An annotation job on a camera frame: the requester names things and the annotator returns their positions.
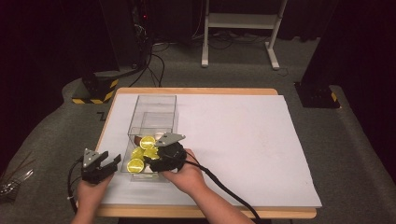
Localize white table sheet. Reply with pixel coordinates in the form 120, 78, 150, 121
98, 93, 323, 209

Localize round gold foil disc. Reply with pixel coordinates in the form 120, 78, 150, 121
130, 147, 146, 161
126, 158, 146, 174
143, 146, 161, 161
139, 135, 156, 150

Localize black floor cables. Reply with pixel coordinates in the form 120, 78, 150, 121
128, 41, 166, 89

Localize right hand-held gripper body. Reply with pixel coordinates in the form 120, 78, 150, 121
148, 133, 188, 173

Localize dark equipment tower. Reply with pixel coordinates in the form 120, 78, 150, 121
98, 0, 154, 71

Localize clear plastic bags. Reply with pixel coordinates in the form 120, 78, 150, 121
0, 159, 35, 202

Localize clear plastic box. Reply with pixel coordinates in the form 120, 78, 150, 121
120, 94, 180, 183

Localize person's right hand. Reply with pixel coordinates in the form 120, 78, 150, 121
161, 148, 208, 196

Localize black yellow striped stand base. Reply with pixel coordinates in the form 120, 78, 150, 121
71, 69, 120, 105

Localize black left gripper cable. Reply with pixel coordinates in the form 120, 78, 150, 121
67, 156, 86, 215

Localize wooden table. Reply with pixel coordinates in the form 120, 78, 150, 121
93, 87, 318, 219

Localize white metal stand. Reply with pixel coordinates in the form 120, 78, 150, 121
201, 0, 290, 71

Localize person's left hand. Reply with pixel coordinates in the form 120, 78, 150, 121
76, 173, 115, 209

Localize black flat stand base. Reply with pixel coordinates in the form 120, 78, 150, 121
293, 81, 341, 109

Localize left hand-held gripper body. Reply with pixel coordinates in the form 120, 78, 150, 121
80, 147, 115, 185

